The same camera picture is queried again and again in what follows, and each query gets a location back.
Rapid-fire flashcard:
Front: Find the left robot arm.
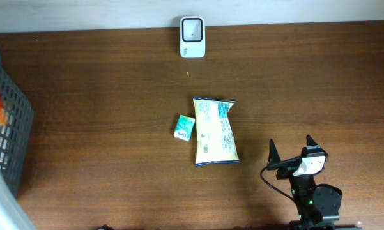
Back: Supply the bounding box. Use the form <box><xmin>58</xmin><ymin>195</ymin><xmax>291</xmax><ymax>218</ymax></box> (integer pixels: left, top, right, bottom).
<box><xmin>0</xmin><ymin>172</ymin><xmax>36</xmax><ymax>230</ymax></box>

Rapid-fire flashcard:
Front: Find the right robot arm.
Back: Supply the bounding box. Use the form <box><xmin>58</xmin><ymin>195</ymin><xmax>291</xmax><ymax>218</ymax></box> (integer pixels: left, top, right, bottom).
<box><xmin>265</xmin><ymin>135</ymin><xmax>342</xmax><ymax>229</ymax></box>

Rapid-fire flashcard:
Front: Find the teal tissue pack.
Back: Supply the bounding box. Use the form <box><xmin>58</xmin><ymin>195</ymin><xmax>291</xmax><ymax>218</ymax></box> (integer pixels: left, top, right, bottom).
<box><xmin>173</xmin><ymin>115</ymin><xmax>196</xmax><ymax>141</ymax></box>

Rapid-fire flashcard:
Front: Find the yellow snack bag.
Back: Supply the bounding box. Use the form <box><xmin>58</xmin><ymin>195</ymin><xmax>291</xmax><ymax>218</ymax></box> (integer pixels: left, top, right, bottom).
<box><xmin>193</xmin><ymin>96</ymin><xmax>240</xmax><ymax>166</ymax></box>

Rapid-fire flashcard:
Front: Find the dark grey mesh basket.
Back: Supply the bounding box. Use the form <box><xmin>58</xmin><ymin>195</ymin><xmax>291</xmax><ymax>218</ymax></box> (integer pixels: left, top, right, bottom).
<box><xmin>0</xmin><ymin>57</ymin><xmax>34</xmax><ymax>197</ymax></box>

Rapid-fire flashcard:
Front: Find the white barcode scanner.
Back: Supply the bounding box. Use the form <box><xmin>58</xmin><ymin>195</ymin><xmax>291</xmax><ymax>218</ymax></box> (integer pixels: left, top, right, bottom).
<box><xmin>179</xmin><ymin>16</ymin><xmax>206</xmax><ymax>59</ymax></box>

